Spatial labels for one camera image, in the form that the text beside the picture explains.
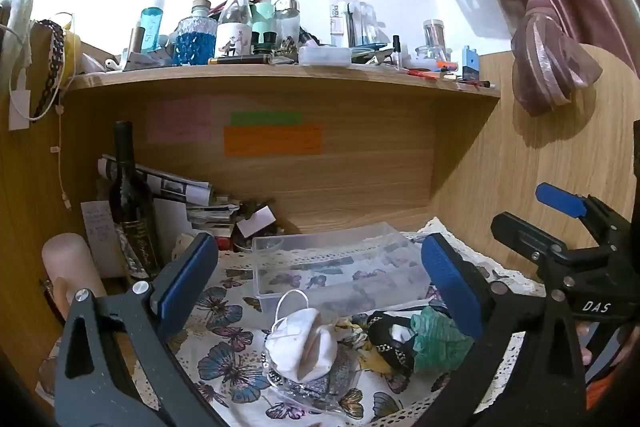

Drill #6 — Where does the stack of papers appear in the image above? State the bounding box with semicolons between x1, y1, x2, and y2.
97;154;242;239

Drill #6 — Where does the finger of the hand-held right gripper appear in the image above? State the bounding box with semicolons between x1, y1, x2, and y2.
535;182;630;249
491;213;572;281

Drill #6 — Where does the black pen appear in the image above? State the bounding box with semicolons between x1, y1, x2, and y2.
208;55;274;66

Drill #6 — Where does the orange sticky note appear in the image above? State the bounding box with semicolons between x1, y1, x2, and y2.
223;125;324;156

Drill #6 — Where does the tall blue liquid bottle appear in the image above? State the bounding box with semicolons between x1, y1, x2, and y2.
139;0;167;54

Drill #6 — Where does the clear plastic container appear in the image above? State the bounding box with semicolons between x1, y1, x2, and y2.
251;222;435;314

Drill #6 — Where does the white paper note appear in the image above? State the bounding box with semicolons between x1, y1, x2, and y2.
81;201;127;279

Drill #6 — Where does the butterfly printed tablecloth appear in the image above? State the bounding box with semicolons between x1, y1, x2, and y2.
165;217;547;427

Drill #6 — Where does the green sticky note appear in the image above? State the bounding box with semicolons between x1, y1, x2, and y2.
230;111;303;126

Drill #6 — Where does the person's right hand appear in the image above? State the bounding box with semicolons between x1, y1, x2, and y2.
576;322;594;366

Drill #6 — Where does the pink sticky note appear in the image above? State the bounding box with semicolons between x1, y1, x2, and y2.
147;99;214;144

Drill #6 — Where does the pink cylinder candle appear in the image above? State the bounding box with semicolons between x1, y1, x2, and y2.
41;233;109;314

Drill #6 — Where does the wooden shelf unit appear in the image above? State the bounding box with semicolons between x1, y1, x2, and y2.
0;38;640;408

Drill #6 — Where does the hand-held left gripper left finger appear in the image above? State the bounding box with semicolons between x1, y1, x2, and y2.
54;232;231;427

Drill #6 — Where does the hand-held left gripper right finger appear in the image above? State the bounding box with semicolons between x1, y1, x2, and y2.
415;233;587;427

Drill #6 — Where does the dark wine bottle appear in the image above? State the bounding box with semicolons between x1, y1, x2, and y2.
108;121;162;279

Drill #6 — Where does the round glass bottle blue liquid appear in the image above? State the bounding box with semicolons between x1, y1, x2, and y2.
173;0;219;67

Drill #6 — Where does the black patterned headband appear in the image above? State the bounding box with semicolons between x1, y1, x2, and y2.
367;312;417;377

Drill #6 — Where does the glass jar silver lid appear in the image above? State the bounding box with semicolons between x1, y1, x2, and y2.
415;19;452;64

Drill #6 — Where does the white face mask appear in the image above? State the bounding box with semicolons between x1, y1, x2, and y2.
264;290;339;382

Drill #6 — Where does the flat clear plastic box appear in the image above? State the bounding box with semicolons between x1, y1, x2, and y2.
298;46;353;67

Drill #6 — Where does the mint green pump bottle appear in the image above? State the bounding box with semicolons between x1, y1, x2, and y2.
249;0;277;48

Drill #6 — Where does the clear glass jar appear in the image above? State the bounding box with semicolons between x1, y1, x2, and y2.
273;0;302;44

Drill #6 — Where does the white earphone cable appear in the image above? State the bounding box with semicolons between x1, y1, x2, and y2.
50;104;72;210

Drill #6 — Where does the white charger adapter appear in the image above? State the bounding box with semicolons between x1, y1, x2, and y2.
8;89;32;132

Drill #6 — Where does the clear labelled glass bottle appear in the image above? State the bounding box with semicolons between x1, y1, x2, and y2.
215;0;254;56

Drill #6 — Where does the white tool blister pack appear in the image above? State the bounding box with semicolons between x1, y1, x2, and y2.
328;0;377;48

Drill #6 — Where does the green crinkled cloth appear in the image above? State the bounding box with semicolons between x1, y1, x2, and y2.
411;306;475;374

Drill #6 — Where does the white mesh cloth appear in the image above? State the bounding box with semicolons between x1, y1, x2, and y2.
0;0;35;62

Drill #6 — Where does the pink curtain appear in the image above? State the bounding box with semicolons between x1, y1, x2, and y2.
410;0;640;118

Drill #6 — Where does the black lace ribbon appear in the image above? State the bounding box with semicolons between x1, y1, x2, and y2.
31;20;67;118

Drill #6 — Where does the clear plastic bag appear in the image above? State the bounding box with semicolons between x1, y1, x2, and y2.
264;352;362;414

